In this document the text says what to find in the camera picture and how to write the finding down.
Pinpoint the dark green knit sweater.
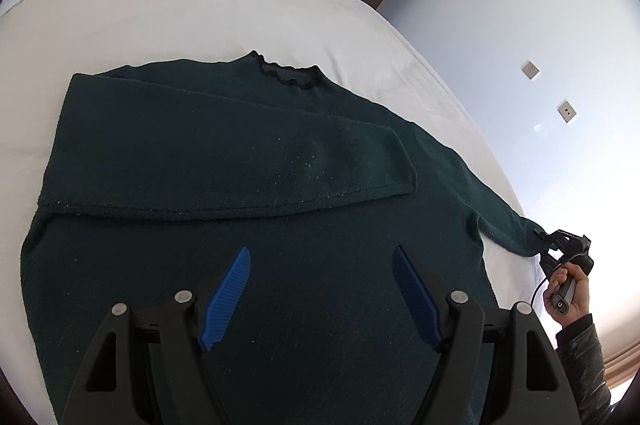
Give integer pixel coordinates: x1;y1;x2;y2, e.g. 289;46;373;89
21;53;544;424

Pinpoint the person's right hand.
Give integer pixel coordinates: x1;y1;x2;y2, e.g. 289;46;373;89
541;262;592;331

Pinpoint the lower beige wall socket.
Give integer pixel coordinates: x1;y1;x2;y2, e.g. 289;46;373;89
558;101;576;122

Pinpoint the dark jacket right forearm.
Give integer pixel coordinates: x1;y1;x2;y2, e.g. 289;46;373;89
556;313;611;425

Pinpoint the white bed sheet mattress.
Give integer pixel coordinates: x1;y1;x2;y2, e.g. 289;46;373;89
1;0;518;424

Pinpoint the upper beige wall switch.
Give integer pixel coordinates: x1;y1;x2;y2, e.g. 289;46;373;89
522;61;540;80

